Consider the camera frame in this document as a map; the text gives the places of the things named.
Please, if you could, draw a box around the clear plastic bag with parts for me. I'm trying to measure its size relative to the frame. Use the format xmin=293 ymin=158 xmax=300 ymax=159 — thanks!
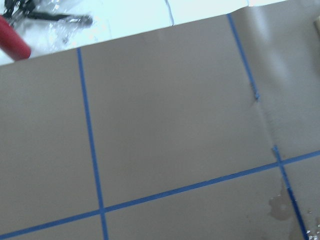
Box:
xmin=0 ymin=0 xmax=101 ymax=51

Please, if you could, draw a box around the red metal bottle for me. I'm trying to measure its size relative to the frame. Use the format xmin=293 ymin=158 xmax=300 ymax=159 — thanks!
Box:
xmin=0 ymin=16 xmax=32 ymax=61

